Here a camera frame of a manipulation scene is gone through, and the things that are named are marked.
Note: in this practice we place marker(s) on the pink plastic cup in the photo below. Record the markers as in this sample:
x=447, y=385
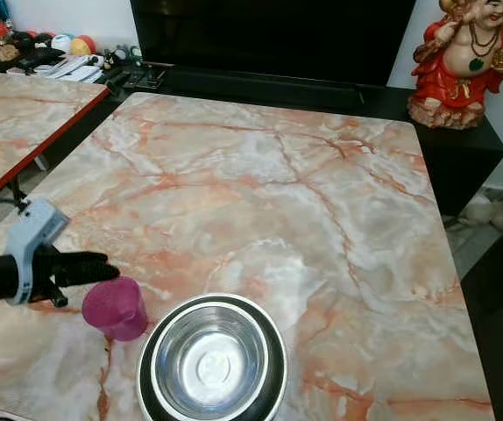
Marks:
x=116, y=309

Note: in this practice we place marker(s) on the white papers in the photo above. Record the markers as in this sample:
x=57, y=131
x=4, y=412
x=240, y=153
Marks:
x=74, y=67

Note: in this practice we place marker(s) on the orange and yellow ball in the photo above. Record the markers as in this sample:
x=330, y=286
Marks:
x=83, y=45

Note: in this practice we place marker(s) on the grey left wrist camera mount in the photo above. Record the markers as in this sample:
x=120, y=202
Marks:
x=41, y=224

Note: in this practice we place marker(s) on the black flat television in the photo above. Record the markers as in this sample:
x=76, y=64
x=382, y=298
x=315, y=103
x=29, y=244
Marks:
x=273, y=35

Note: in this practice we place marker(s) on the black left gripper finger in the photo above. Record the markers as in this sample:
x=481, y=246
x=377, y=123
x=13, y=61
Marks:
x=85, y=257
x=94, y=272

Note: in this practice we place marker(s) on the marble table with red edge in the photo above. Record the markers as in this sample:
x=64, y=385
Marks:
x=24, y=123

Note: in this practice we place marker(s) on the stainless steel bowl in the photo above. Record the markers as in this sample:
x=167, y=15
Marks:
x=212, y=367

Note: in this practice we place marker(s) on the red laughing Buddha statue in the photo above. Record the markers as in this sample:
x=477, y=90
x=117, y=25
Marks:
x=457, y=74

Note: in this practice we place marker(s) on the white and blue ball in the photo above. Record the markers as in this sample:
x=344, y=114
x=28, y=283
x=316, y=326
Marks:
x=60, y=43

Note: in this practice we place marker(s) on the clear glass stand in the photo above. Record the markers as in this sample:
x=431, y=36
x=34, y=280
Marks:
x=145, y=76

